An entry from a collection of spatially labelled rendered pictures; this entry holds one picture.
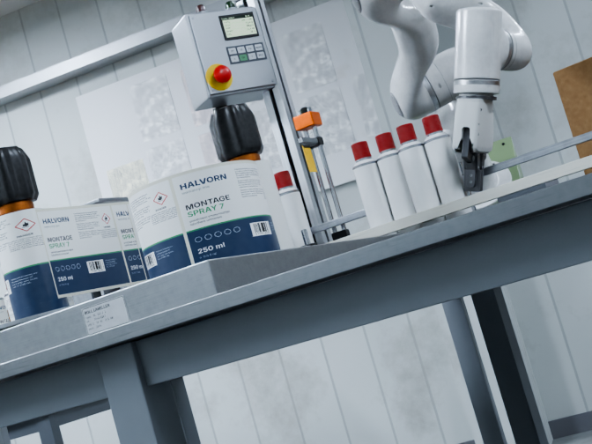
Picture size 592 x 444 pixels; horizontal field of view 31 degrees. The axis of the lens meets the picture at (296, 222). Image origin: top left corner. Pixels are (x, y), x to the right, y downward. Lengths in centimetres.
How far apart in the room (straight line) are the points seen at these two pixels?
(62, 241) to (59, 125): 396
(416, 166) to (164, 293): 77
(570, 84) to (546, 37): 284
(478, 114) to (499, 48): 13
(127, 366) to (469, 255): 48
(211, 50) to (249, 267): 95
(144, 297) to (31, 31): 453
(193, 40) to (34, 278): 77
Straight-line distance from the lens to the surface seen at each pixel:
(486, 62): 198
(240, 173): 155
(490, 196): 196
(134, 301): 142
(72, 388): 146
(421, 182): 202
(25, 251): 173
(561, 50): 502
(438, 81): 265
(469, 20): 199
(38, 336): 153
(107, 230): 184
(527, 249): 114
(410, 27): 246
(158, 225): 154
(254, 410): 530
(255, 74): 232
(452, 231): 112
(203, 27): 231
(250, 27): 235
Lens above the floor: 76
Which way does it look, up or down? 6 degrees up
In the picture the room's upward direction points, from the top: 16 degrees counter-clockwise
